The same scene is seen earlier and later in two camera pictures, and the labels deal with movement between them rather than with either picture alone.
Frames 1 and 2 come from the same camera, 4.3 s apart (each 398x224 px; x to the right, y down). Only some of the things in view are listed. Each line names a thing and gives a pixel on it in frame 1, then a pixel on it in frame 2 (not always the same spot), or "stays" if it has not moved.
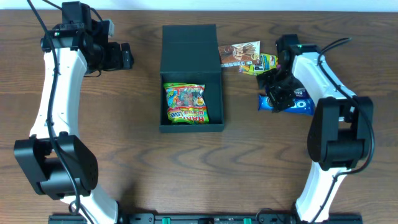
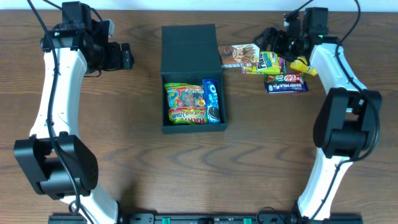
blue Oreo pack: (303, 106) to (212, 94)
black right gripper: (278, 92) to (273, 40)
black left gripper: (125, 56) stays
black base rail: (208, 218) stays
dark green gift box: (190, 55) stays
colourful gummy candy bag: (186, 103) stays
